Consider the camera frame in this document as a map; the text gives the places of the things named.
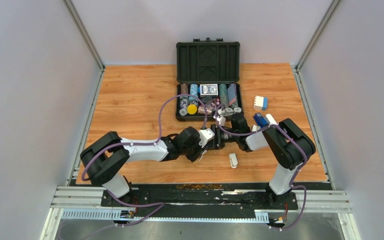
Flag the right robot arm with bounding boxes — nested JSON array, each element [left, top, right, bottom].
[[216, 113, 316, 209]]

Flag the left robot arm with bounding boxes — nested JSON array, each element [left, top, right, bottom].
[[80, 124, 226, 207]]

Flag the small white stapler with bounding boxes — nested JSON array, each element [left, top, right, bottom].
[[228, 153, 238, 169]]

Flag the blue stapler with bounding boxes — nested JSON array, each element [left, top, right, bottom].
[[253, 112, 269, 128]]

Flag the yellow dealer chip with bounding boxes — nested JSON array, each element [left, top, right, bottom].
[[186, 104, 198, 115]]

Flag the white blue toy block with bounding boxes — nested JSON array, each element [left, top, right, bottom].
[[253, 95, 268, 111]]

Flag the blue playing card deck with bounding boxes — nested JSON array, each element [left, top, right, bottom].
[[199, 84, 219, 97]]

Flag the black poker chip case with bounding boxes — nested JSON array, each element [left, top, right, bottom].
[[176, 38, 244, 113]]

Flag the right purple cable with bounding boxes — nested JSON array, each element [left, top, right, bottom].
[[213, 104, 309, 232]]

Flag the purple cable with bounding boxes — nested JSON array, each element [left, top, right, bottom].
[[80, 94, 224, 229], [213, 104, 309, 232]]

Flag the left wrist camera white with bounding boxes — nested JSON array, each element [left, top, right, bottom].
[[198, 128, 215, 148]]

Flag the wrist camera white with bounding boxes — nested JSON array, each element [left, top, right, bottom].
[[198, 128, 215, 148], [213, 112, 226, 127]]

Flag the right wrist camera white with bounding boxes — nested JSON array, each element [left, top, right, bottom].
[[213, 112, 226, 127]]

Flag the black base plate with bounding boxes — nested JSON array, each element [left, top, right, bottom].
[[101, 182, 299, 219]]

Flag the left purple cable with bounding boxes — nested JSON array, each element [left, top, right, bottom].
[[80, 94, 224, 229]]

